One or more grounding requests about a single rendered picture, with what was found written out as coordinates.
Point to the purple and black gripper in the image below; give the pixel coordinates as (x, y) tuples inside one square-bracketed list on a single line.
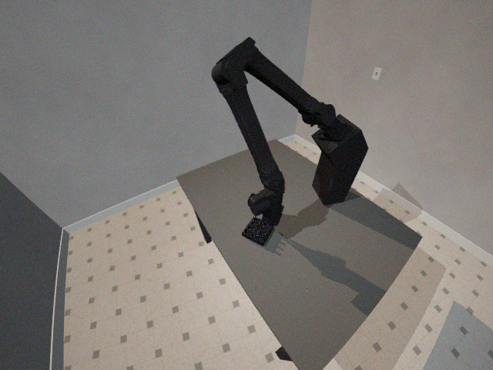
[(275, 217)]

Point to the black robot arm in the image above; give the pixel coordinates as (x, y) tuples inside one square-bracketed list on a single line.
[(230, 73)]

